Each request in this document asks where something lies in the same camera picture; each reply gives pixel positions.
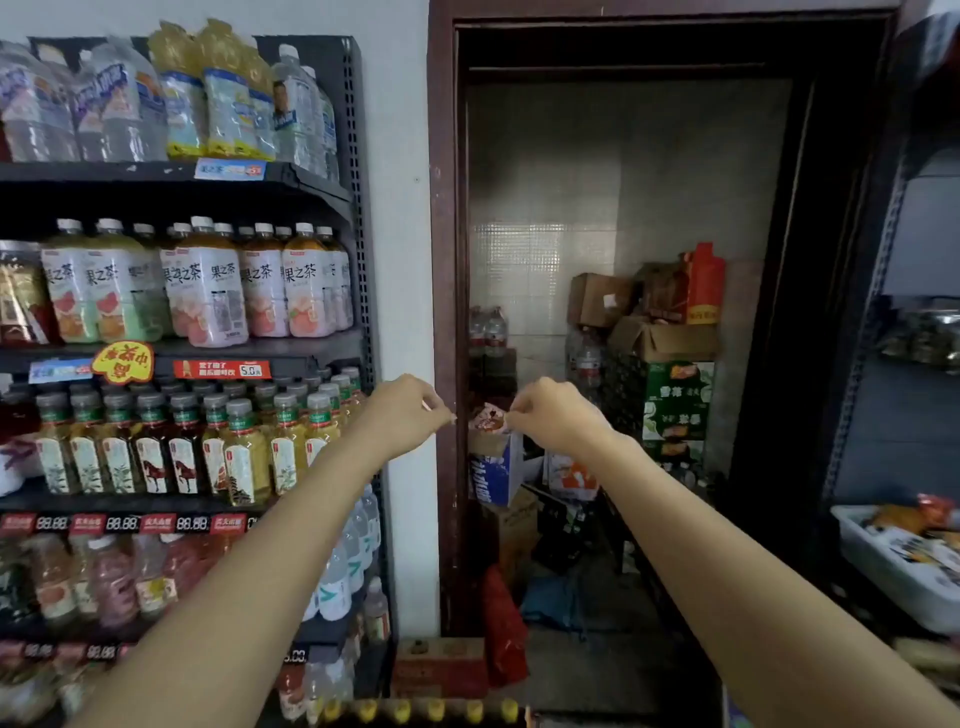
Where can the person's right hand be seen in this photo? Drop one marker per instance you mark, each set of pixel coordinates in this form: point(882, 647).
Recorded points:
point(558, 416)

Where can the person's left hand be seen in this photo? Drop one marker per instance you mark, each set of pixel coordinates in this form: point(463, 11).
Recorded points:
point(398, 417)

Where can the white plastic bin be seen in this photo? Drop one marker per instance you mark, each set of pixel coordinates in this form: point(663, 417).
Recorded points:
point(885, 578)

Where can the person's left forearm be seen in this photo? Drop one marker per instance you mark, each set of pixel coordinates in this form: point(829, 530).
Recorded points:
point(255, 600)

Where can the person's right forearm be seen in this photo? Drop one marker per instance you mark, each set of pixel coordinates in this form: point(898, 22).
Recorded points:
point(750, 600)

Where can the white blue carton box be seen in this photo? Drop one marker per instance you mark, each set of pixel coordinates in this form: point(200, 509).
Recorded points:
point(492, 473)

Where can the small brown cardboard carton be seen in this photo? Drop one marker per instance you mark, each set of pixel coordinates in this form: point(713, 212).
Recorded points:
point(597, 300)

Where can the plain brown cardboard carton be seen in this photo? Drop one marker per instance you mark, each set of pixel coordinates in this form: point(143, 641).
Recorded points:
point(513, 540)

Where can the open brown cardboard carton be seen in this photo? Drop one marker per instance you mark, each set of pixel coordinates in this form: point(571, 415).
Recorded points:
point(668, 341)

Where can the white orange carton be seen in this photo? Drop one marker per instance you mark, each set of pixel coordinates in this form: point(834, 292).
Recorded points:
point(570, 480)

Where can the green print carton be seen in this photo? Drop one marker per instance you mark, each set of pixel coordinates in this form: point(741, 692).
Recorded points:
point(660, 402)

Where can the row of tall clear bottles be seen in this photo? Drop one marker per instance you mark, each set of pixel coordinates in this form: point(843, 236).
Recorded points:
point(348, 570)

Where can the red price strip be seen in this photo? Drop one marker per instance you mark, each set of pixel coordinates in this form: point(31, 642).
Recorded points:
point(222, 369)

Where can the orange red jug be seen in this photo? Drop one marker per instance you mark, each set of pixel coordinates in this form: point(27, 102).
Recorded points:
point(705, 285)

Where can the black beverage rack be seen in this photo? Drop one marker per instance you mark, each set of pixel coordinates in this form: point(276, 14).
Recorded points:
point(353, 225)

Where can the red plastic bag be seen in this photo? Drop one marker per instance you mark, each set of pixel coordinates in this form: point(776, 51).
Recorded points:
point(504, 630)

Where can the row of green cap bottles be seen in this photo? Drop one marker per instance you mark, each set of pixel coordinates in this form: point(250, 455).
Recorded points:
point(150, 450)

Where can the red carton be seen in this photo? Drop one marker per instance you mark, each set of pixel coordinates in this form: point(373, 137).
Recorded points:
point(440, 669)

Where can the yellow price sign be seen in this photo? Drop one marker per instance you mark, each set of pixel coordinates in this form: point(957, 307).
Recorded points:
point(123, 363)

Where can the row of yellow cap bottles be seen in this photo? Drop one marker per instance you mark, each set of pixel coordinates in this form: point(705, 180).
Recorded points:
point(428, 713)

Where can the row of clear water bottles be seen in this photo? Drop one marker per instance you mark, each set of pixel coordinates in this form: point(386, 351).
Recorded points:
point(105, 105)
point(300, 113)

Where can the row of pink drink bottles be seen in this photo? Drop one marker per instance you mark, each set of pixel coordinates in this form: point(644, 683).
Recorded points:
point(105, 578)

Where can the row of yellow juice bottles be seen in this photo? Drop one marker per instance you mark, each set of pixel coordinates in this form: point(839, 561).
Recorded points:
point(225, 90)

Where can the row of amber drink bottles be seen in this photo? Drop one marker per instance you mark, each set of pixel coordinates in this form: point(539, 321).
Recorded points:
point(18, 300)

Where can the dark brown door frame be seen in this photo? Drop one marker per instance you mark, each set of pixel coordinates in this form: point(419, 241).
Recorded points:
point(444, 300)

